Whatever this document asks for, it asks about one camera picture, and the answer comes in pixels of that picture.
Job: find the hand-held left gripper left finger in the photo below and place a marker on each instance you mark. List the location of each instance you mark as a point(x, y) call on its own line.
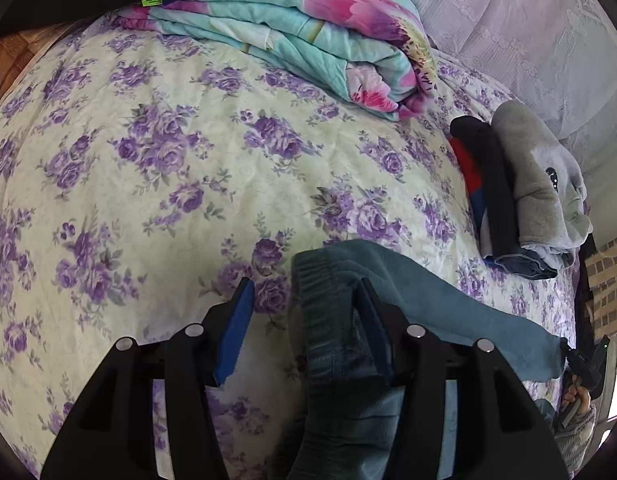
point(237, 332)

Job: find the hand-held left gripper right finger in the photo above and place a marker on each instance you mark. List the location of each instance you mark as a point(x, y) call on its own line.
point(388, 327)

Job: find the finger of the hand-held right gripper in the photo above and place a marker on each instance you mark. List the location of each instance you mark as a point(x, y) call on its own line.
point(566, 350)

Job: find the teal fleece pants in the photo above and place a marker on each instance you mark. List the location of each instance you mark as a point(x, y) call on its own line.
point(423, 285)

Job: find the person's right forearm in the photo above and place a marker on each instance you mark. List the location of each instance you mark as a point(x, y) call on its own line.
point(575, 435)

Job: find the person's right hand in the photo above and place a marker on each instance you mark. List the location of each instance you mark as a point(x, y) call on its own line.
point(570, 395)

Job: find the brick pattern curtain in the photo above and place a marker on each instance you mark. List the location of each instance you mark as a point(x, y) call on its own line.
point(608, 280)

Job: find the purple floral bedspread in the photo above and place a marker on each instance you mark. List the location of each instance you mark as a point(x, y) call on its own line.
point(188, 185)

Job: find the folded red blue garment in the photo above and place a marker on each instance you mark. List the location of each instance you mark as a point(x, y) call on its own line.
point(471, 175)

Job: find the folded grey sweatshirt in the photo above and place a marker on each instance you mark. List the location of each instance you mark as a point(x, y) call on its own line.
point(533, 175)

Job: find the folded black garment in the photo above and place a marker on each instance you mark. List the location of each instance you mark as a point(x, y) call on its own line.
point(498, 185)

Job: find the folded teal pink floral quilt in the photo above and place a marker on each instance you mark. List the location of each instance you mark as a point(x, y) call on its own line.
point(288, 25)

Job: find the white lace cover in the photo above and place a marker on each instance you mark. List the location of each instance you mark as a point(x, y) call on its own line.
point(513, 35)

